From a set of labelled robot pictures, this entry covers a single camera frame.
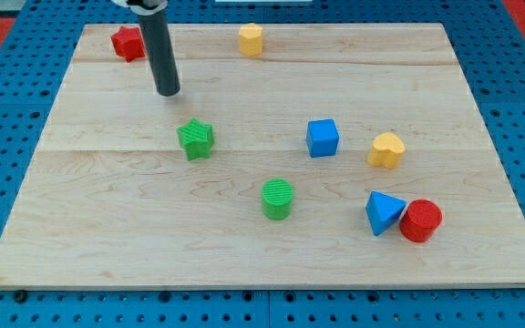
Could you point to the green star block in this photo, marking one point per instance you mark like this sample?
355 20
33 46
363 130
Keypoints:
197 139

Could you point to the red star block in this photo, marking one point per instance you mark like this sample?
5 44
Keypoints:
128 43

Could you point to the green cylinder block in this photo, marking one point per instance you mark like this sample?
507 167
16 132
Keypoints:
277 199

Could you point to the blue cube block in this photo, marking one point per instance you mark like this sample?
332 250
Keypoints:
322 138

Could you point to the light wooden board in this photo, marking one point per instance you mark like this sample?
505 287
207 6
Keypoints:
111 203

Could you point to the yellow heart block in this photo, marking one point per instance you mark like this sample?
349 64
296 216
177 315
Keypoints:
386 151

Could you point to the blue triangle block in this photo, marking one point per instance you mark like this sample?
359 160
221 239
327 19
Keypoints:
383 211

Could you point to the yellow hexagon block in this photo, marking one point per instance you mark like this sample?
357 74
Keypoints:
251 39

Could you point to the red cylinder block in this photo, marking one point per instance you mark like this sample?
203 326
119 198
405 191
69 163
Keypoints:
420 220

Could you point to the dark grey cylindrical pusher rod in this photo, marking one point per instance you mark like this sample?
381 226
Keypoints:
157 42

